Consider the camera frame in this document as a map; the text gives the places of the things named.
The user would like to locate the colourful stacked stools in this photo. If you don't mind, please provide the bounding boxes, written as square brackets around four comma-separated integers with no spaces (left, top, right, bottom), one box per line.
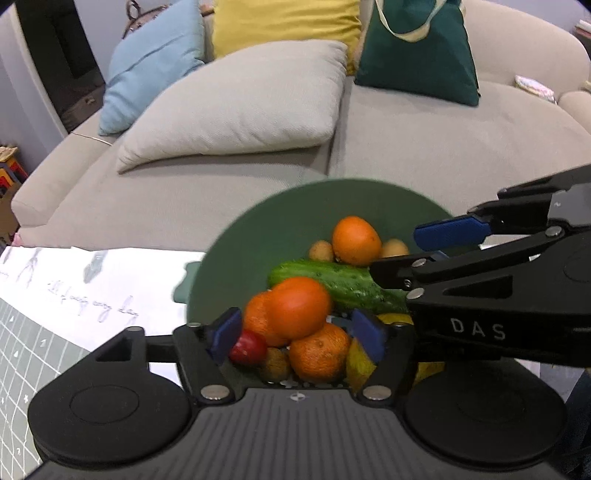
[0,145,29,200]

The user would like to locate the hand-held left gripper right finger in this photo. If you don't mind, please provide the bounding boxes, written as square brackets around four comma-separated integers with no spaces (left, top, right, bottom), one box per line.
[352,308,502,402]

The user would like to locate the green cucumber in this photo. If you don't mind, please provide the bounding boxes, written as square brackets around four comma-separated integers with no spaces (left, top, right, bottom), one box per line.
[268,259,410,316]

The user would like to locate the white cable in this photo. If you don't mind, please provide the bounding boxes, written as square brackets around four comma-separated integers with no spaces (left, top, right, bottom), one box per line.
[69,131,114,147]

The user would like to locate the dark green tote bag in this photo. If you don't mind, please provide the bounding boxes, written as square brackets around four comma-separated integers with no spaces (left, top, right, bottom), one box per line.
[353,0,481,107]

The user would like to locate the large orange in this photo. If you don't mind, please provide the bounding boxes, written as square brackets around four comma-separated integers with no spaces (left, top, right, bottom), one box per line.
[289,322,352,383]

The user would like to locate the small patterned pouch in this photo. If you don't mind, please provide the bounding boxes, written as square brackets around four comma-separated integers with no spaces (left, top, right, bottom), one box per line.
[514,74,557,103]

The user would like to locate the light blue pillow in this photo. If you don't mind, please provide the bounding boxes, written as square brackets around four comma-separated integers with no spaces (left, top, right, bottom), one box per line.
[97,0,206,137]

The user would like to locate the dark green strainer bowl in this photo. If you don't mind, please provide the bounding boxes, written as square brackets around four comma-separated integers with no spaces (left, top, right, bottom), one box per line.
[174,178,458,393]

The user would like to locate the beige sofa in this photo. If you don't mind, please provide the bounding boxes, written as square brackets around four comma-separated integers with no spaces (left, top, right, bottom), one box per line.
[10,0,591,261]

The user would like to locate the beige pillow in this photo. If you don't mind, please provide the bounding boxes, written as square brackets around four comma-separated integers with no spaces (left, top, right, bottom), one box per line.
[116,39,348,174]

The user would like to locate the dark blue cloth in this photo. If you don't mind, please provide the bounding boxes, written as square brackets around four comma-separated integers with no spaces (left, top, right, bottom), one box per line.
[561,364,591,480]

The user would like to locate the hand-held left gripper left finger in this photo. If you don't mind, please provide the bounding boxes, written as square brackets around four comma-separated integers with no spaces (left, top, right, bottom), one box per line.
[95,308,244,405]

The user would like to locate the cardboard box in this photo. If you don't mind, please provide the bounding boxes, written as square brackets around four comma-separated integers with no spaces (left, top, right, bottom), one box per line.
[0,185,22,246]

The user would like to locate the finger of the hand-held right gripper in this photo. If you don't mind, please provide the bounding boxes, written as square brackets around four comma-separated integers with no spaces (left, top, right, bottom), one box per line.
[369,225,567,304]
[413,165,591,253]

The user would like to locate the dark cabinet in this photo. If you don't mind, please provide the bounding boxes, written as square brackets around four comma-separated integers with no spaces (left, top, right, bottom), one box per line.
[14,0,108,136]

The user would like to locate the small brown longan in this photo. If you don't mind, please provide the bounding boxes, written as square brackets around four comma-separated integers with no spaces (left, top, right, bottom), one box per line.
[379,238,410,260]
[308,240,334,264]

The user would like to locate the brown handbag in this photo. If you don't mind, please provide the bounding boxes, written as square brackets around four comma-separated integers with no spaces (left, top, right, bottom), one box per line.
[120,0,172,40]

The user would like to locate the small red plum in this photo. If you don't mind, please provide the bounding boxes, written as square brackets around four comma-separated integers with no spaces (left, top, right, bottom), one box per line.
[228,329,268,367]

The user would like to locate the yellow pillow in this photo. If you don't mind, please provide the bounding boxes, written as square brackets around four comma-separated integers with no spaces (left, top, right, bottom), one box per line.
[212,0,362,77]

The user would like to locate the brown kiwi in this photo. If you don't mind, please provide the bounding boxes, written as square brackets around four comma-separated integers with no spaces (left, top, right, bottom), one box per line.
[258,347,293,384]

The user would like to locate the smooth orange tomato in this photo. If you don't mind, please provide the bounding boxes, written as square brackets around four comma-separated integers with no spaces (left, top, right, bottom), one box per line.
[266,276,334,340]

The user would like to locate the yellow apple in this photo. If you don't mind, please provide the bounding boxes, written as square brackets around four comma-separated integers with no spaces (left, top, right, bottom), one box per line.
[345,312,445,393]

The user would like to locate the green grid tablecloth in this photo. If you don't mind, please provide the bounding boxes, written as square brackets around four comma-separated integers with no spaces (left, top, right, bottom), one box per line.
[0,246,209,480]

